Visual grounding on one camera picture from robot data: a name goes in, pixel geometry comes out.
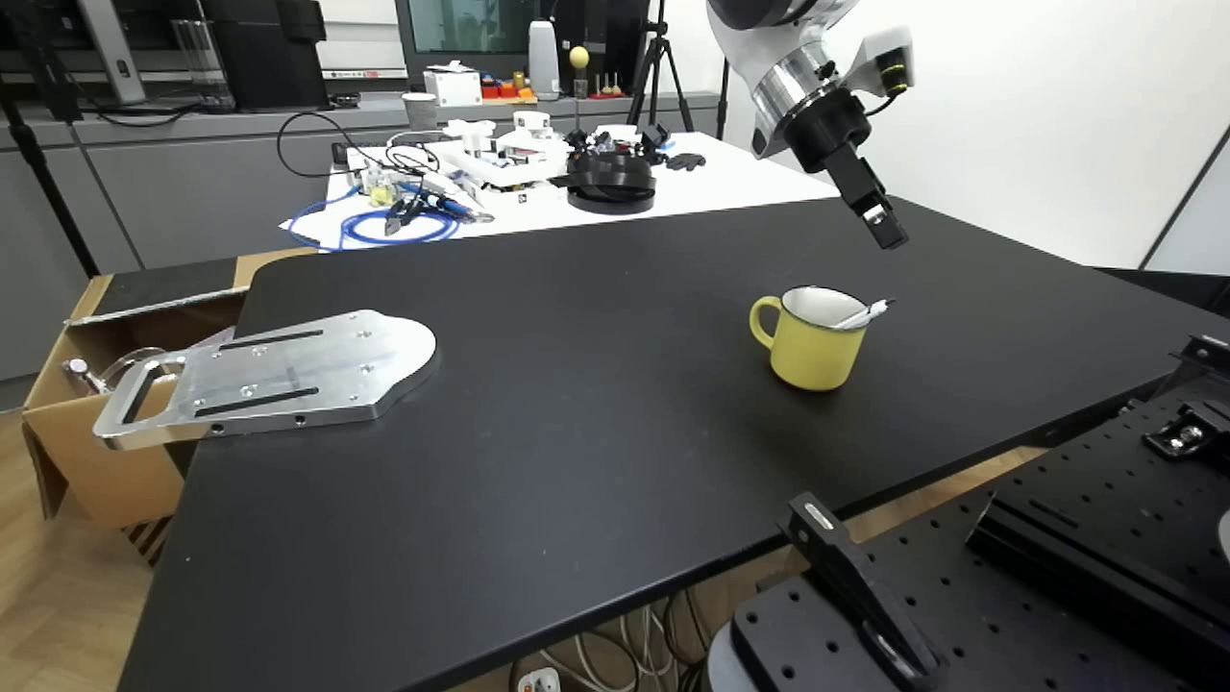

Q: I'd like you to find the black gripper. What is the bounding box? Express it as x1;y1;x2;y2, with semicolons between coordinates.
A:
780;88;912;256

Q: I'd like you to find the white table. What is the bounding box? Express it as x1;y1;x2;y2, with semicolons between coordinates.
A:
278;127;842;256

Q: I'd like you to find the yellow ceramic mug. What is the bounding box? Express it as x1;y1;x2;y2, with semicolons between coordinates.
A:
744;285;876;395

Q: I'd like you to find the black hand controller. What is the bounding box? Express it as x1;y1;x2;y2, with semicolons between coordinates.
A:
644;130;712;176

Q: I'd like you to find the black headset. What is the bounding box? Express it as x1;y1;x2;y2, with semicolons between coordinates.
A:
565;127;661;215

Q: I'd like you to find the white cylindrical speaker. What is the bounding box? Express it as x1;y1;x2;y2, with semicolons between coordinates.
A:
526;17;565;106

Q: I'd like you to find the white electronics pile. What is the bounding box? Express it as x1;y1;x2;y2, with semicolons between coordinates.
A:
426;107;578;193

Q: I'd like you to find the black table clamp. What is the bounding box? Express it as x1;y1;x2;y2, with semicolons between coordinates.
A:
780;491;945;690

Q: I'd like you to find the small white box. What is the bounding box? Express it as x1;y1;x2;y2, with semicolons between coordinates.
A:
419;58;483;113

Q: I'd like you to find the black perforated breadboard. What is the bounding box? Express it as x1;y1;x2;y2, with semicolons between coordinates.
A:
726;370;1230;692

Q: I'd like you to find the flat aluminium plate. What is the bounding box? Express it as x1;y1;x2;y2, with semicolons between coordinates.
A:
88;308;443;456

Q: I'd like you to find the black computer tower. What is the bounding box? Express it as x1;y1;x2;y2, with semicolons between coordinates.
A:
203;0;332;113

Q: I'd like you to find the grey counter partition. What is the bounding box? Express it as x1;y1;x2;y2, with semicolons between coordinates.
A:
0;88;724;388

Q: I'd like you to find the cardboard box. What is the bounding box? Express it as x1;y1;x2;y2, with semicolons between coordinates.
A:
20;245;321;568

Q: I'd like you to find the black light stand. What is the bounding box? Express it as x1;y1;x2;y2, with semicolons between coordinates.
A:
0;92;104;283

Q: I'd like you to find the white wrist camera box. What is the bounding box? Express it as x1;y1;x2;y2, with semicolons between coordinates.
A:
844;29;920;106

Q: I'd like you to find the black camera tripod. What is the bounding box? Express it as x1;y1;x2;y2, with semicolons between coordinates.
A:
626;0;694;130

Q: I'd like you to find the black mounting bracket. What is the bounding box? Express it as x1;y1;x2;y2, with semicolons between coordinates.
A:
1139;331;1230;466

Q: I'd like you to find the dark wall screen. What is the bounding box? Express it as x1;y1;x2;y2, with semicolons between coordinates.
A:
397;0;558;63

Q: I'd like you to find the black aluminium extrusion rail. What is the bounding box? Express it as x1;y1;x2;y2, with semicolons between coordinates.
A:
966;491;1230;684

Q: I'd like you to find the blue coiled cable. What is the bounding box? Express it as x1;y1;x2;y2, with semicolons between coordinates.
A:
334;198;466;250

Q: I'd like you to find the white cable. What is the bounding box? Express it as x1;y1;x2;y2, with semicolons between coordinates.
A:
560;603;683;692

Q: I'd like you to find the black cable loop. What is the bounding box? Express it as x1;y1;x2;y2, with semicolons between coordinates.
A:
274;107;357;186

